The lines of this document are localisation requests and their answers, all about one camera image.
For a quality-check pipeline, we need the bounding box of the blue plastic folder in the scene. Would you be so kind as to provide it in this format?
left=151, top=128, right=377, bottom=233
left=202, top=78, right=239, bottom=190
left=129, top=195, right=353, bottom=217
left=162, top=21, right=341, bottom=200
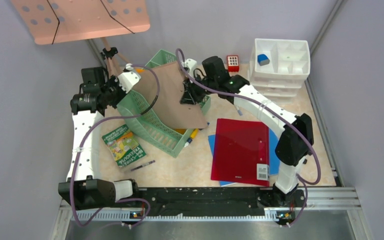
left=208, top=129, right=280, bottom=179

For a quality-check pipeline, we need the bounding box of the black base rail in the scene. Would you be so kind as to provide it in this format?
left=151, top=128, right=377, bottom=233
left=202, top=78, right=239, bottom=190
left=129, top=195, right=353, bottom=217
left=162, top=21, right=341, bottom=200
left=94, top=186, right=307, bottom=223

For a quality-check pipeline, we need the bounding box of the lavender capped marker pen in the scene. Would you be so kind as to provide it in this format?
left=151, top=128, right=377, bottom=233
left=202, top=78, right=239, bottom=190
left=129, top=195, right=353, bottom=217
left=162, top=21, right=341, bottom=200
left=234, top=105, right=243, bottom=116

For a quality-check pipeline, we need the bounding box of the beige pressure file folder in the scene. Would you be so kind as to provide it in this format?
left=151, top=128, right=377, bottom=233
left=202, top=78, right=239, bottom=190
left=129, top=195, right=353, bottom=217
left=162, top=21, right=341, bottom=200
left=152, top=62, right=208, bottom=129

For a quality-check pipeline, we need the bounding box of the red translucent file folder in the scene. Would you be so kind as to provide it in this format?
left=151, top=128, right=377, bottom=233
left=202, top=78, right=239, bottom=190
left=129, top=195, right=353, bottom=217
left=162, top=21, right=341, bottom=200
left=210, top=118, right=270, bottom=187

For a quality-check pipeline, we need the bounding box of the pink perforated lamp panel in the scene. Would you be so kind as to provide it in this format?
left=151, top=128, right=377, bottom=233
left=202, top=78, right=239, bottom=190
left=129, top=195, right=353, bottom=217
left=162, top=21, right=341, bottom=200
left=11, top=0, right=151, bottom=45

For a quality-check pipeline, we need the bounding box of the blue eraser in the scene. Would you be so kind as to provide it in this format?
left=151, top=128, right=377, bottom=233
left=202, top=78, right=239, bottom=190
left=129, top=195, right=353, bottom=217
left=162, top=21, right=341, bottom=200
left=256, top=54, right=270, bottom=66

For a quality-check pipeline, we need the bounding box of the green children's book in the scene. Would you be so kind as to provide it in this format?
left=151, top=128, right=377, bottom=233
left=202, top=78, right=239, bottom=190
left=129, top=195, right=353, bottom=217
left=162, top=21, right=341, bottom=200
left=102, top=124, right=147, bottom=168

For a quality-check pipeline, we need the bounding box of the red small box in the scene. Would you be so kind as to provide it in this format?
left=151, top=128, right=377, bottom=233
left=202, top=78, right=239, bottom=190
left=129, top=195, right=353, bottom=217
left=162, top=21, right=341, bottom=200
left=226, top=55, right=240, bottom=73

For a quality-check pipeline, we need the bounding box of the yellow dropper bottle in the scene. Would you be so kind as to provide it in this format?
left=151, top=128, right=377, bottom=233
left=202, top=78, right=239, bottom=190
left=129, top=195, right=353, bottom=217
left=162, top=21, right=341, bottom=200
left=190, top=128, right=199, bottom=139

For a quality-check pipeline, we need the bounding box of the dark pen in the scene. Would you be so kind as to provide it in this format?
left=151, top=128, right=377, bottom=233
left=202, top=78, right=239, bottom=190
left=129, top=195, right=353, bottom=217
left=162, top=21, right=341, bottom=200
left=130, top=160, right=156, bottom=172

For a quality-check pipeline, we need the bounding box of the clear plastic drawer unit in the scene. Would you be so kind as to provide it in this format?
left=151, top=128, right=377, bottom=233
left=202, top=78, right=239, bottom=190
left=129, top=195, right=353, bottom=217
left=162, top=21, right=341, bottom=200
left=247, top=38, right=311, bottom=104

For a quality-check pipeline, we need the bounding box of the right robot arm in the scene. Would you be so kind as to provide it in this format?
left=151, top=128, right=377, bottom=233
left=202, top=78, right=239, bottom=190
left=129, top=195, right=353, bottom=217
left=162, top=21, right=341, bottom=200
left=177, top=56, right=314, bottom=206

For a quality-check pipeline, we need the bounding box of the orange file folder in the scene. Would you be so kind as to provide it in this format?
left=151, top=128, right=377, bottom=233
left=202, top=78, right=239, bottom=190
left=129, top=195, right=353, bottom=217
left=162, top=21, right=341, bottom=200
left=174, top=128, right=188, bottom=135

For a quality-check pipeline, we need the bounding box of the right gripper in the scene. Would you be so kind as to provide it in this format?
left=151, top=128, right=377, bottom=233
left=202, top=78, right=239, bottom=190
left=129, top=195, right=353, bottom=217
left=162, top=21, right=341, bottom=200
left=180, top=73, right=218, bottom=106

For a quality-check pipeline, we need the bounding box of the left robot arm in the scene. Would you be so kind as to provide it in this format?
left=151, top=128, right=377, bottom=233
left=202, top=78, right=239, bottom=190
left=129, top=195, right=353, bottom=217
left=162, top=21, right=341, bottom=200
left=58, top=65, right=141, bottom=210

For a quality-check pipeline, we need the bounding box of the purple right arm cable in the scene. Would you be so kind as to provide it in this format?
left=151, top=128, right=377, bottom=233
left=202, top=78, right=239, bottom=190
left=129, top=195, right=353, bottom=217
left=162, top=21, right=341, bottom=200
left=175, top=48, right=322, bottom=228

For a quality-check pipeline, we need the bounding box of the black lamp clamp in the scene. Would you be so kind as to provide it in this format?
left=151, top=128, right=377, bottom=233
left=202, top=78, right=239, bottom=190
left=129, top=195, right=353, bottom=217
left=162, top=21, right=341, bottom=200
left=100, top=47, right=118, bottom=60

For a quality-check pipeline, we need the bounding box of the pink lamp stand pole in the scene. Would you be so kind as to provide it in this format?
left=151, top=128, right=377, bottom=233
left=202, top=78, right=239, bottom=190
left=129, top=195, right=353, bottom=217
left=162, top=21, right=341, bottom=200
left=100, top=37, right=130, bottom=77

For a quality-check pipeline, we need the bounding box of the green file rack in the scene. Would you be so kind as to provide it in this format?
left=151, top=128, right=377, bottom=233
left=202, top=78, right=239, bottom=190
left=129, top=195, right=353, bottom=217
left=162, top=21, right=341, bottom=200
left=116, top=48, right=212, bottom=159

